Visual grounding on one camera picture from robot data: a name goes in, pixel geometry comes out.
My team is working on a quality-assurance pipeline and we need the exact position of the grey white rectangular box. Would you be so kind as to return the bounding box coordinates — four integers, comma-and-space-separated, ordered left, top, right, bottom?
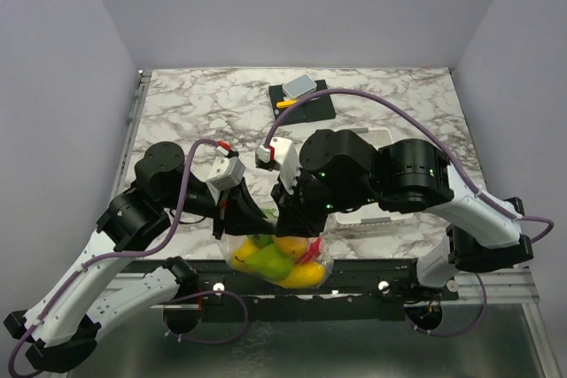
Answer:
282, 74, 317, 99

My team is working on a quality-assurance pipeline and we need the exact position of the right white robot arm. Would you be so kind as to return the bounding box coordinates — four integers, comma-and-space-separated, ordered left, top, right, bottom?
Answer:
257, 129, 532, 299

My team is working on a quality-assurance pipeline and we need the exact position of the yellow toy mango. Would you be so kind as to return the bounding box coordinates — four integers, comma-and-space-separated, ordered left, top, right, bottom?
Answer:
276, 262, 327, 289

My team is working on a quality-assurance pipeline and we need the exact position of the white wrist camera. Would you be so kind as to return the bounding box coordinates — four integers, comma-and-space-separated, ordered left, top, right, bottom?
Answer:
206, 157, 245, 191
255, 137, 301, 195

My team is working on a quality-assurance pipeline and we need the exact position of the green toy pear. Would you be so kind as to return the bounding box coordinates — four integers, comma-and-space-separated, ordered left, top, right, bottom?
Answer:
245, 244, 294, 282

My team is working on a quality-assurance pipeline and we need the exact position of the green toy fruit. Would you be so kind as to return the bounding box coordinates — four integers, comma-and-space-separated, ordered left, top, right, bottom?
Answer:
257, 208, 278, 248

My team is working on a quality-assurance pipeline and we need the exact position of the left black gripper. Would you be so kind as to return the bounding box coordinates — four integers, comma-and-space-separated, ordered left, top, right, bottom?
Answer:
164, 175, 276, 239

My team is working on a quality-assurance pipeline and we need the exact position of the yellow handled knife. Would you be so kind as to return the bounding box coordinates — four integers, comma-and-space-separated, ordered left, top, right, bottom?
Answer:
276, 99, 297, 109

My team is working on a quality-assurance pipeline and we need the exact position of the white perforated plastic basket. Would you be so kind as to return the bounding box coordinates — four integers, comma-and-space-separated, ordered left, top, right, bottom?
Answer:
334, 127, 414, 228

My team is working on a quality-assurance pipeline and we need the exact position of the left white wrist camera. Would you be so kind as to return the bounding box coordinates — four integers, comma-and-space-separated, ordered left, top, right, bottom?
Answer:
206, 157, 245, 191

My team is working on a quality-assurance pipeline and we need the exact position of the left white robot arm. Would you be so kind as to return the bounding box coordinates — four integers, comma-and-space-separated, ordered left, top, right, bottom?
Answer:
4, 139, 271, 377

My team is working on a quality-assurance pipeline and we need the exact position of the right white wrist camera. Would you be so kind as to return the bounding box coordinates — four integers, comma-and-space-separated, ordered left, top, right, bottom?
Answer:
255, 137, 301, 195

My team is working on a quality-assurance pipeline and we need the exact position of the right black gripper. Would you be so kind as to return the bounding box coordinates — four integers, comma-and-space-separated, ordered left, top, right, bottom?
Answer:
270, 166, 377, 240

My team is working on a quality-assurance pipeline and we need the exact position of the black cutting board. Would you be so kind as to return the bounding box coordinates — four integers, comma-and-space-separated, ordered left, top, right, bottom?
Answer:
268, 85, 336, 126

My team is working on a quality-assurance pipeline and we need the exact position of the orange toy pepper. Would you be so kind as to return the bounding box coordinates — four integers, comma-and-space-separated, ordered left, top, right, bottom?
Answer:
273, 235, 309, 259

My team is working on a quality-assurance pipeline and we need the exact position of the clear zip top bag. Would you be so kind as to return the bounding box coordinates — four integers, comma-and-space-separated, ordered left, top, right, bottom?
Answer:
219, 233, 334, 289

